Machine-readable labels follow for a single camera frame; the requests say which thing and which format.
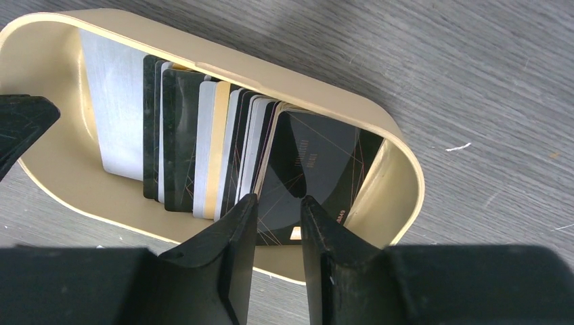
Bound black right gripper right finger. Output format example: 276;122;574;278
301;196;573;324

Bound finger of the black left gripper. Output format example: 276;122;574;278
1;94;60;178

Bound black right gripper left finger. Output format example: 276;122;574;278
1;194;258;324

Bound black credit card gold lines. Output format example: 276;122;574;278
257;111;384;246

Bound silver credit card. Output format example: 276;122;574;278
80;30;146;181

